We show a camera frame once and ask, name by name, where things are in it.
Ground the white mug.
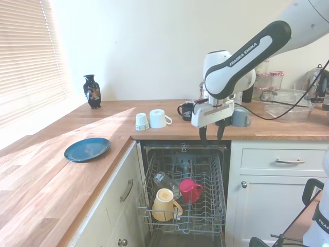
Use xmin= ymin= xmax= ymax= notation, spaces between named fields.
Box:
xmin=149 ymin=109 xmax=173 ymax=129

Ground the dark blue plate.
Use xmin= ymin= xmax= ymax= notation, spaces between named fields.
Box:
xmin=64 ymin=137 xmax=112 ymax=164

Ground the black cylindrical cup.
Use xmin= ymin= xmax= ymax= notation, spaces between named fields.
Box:
xmin=215 ymin=117 xmax=232 ymax=127

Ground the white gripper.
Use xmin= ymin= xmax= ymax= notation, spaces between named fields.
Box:
xmin=191 ymin=99 xmax=235 ymax=142

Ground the grey wire dishwasher rack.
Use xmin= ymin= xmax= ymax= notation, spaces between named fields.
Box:
xmin=136 ymin=145 xmax=228 ymax=236

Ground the white window blind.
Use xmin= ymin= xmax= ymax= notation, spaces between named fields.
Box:
xmin=0 ymin=0 xmax=70 ymax=121

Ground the curved metal cabinet handle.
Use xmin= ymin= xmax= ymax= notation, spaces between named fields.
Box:
xmin=120 ymin=179 xmax=134 ymax=202

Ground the grey blue mug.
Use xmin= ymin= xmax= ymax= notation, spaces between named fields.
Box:
xmin=231 ymin=107 xmax=252 ymax=127

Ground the red ceramic mug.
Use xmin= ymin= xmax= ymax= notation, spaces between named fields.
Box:
xmin=179 ymin=179 xmax=204 ymax=204

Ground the built-in dishwasher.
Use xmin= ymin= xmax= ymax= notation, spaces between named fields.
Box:
xmin=135 ymin=140 xmax=232 ymax=247

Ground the black camera stand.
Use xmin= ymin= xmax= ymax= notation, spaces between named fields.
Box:
xmin=249 ymin=178 xmax=325 ymax=247

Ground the glass jar red checked lid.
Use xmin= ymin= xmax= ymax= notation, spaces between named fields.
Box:
xmin=253 ymin=87 xmax=265 ymax=101
xmin=269 ymin=71 xmax=285 ymax=91
xmin=254 ymin=73 xmax=271 ymax=90
xmin=257 ymin=58 xmax=270 ymax=75

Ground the clear drinking glass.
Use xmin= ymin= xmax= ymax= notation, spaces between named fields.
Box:
xmin=153 ymin=171 xmax=180 ymax=192

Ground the black cable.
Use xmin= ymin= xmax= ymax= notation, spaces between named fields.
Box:
xmin=240 ymin=59 xmax=329 ymax=120

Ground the white drawer front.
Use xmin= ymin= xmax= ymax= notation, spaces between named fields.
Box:
xmin=240 ymin=148 xmax=329 ymax=178

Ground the small white patterned cup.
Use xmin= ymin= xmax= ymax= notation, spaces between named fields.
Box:
xmin=135 ymin=113 xmax=150 ymax=131

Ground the black pepper mill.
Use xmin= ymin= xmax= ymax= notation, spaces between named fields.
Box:
xmin=242 ymin=87 xmax=254 ymax=103

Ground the black printed mug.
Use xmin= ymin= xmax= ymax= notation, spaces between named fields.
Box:
xmin=177 ymin=102 xmax=196 ymax=121

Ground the dark painted vase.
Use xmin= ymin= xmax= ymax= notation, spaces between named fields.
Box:
xmin=82 ymin=74 xmax=102 ymax=110

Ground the metal drawer handle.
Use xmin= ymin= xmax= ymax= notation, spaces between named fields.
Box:
xmin=276 ymin=158 xmax=305 ymax=165

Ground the yellow ceramic mug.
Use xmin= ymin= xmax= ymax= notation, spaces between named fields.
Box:
xmin=151 ymin=188 xmax=184 ymax=222

